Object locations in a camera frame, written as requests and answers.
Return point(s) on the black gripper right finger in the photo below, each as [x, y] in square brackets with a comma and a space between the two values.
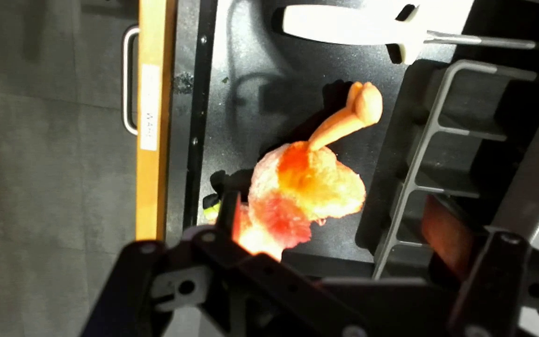
[448, 237]

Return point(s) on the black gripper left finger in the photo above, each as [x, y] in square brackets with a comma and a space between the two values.
[231, 213]

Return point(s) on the orange pink plush toy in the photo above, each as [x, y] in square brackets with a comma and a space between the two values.
[308, 188]

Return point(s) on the open black drawer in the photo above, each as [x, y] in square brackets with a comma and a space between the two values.
[252, 76]

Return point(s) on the grey dish rack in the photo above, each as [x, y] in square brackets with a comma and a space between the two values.
[431, 157]

